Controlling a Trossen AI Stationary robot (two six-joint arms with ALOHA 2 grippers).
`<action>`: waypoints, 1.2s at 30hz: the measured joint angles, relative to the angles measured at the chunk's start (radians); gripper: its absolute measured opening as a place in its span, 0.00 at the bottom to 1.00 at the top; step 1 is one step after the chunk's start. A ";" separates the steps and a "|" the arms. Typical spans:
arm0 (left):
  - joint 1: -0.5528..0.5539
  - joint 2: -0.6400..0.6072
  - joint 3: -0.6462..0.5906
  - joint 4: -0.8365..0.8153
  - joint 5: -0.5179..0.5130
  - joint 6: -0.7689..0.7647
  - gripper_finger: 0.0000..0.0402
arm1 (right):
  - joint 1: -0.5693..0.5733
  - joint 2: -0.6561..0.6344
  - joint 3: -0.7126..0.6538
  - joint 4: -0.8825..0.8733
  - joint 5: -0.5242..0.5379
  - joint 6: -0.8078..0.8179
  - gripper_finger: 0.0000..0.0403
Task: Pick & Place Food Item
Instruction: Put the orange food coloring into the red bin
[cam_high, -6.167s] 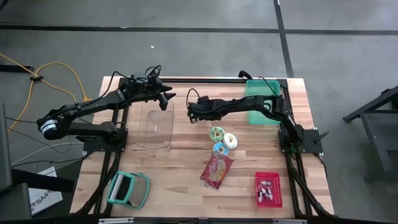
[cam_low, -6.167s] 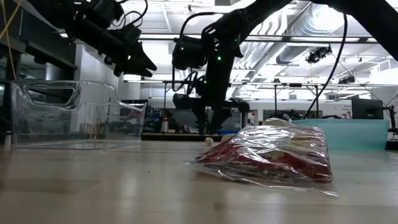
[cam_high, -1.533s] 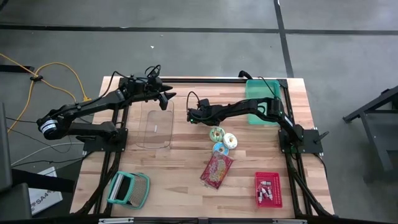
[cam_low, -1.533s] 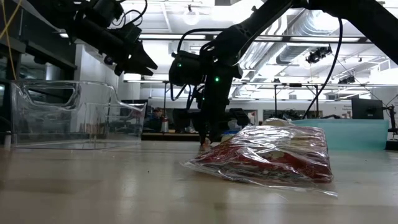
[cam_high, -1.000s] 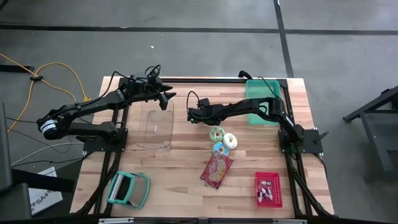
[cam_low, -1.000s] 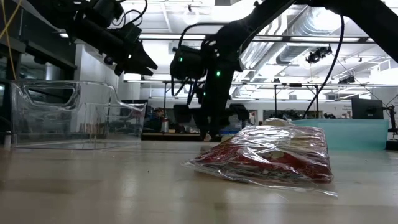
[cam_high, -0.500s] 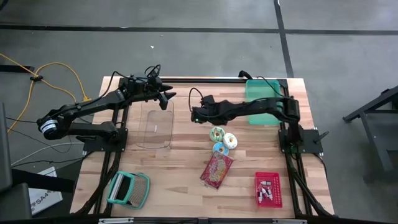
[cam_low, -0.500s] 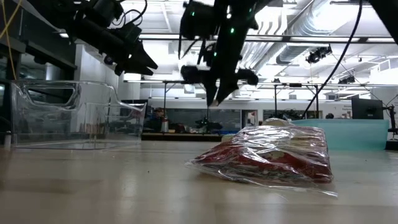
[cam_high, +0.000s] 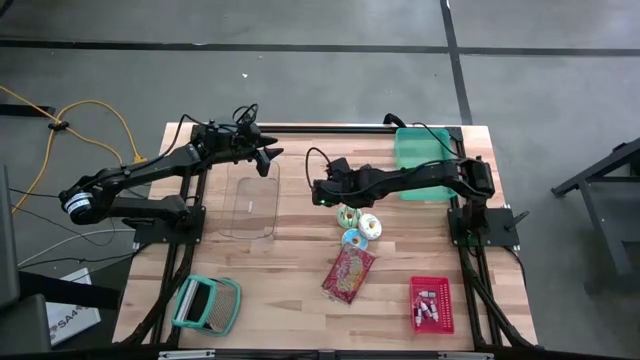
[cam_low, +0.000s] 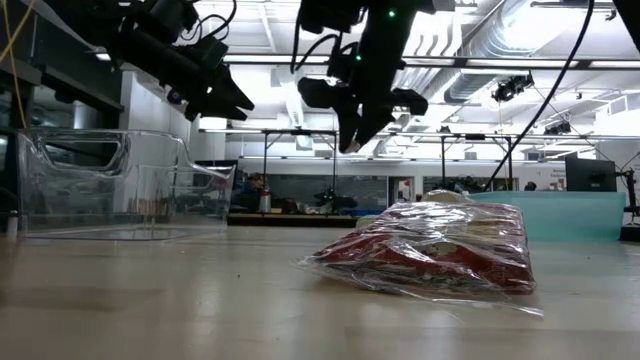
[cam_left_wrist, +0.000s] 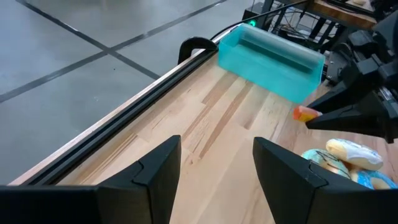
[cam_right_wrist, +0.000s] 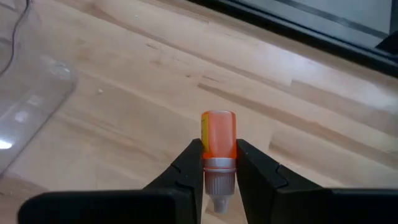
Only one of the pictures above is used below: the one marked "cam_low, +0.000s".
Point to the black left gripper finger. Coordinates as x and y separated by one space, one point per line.
230 95
215 112

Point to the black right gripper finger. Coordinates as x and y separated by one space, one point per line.
325 95
407 102

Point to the red plastic-wrapped packet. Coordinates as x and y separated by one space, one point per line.
425 255

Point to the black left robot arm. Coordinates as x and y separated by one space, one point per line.
100 15

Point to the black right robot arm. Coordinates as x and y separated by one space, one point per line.
325 15

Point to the black ceiling spotlight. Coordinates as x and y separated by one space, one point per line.
557 129
510 89

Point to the clear plastic bin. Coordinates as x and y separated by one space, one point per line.
125 200

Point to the green plastic tray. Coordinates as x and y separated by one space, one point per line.
560 215

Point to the black computer monitor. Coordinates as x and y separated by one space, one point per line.
590 175

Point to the small white cylinder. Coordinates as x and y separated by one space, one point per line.
13 225

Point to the black tripod stand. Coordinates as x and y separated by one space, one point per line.
631 232

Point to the black background frame stand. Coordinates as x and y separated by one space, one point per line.
475 136
300 132

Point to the silver ceiling duct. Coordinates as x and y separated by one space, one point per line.
475 80

